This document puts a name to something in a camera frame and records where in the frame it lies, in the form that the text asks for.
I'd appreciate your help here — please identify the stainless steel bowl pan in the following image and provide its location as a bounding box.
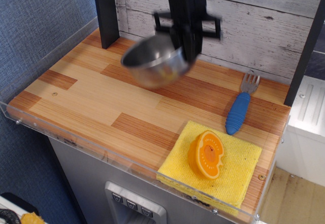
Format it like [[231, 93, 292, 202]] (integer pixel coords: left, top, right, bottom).
[[121, 34, 196, 89]]

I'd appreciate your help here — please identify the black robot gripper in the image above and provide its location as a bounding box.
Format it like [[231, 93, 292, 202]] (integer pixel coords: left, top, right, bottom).
[[153, 0, 222, 60]]

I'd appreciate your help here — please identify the orange plastic fruit half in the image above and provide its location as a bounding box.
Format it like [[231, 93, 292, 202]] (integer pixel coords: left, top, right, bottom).
[[188, 131, 224, 180]]

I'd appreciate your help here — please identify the yellow sponge cloth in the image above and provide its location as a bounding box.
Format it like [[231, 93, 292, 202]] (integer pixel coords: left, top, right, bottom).
[[156, 121, 262, 208]]

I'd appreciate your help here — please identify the clear acrylic table guard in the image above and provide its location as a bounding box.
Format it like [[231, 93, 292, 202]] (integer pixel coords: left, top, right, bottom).
[[1, 30, 289, 223]]

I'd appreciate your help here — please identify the grey toy fridge cabinet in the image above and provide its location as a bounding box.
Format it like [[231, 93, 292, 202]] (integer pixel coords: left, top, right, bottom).
[[50, 139, 230, 223]]

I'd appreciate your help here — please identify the dark left vertical post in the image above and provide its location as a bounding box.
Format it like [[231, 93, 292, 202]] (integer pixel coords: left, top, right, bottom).
[[95, 0, 120, 49]]

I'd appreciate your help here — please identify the dark right vertical post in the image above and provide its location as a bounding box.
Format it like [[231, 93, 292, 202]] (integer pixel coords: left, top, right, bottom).
[[284, 0, 324, 107]]

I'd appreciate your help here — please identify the blue handled metal fork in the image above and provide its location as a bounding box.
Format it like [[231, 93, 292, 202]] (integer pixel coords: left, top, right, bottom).
[[225, 73, 260, 135]]

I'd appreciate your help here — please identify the dark vertical post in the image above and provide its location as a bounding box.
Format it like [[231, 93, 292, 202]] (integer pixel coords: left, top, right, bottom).
[[95, 0, 120, 49], [284, 0, 324, 107]]

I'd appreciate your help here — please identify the white toy sink unit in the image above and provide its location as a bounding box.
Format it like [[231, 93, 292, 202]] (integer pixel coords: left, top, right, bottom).
[[276, 76, 324, 186]]

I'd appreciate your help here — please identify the silver dispenser button panel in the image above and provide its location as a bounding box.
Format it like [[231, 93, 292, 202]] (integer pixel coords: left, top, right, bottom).
[[105, 181, 168, 223]]

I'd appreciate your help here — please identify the yellow object bottom left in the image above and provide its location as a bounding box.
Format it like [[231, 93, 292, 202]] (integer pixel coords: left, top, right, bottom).
[[20, 212, 45, 224]]

